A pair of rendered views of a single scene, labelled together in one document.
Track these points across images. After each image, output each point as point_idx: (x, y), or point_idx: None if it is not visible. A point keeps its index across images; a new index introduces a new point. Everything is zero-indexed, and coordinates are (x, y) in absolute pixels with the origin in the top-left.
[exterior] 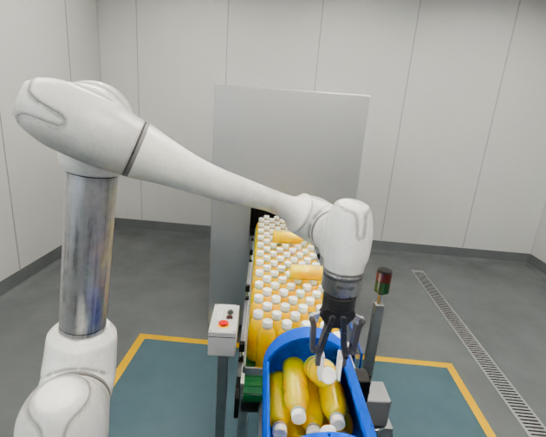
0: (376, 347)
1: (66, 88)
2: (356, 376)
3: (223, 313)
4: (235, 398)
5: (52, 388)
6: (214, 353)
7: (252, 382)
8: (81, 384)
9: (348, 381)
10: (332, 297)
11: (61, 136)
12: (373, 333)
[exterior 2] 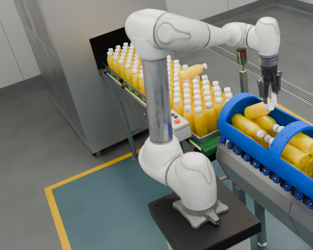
0: None
1: (182, 21)
2: None
3: None
4: None
5: (188, 158)
6: (180, 139)
7: (204, 146)
8: (196, 152)
9: (274, 107)
10: (269, 67)
11: (189, 42)
12: (245, 90)
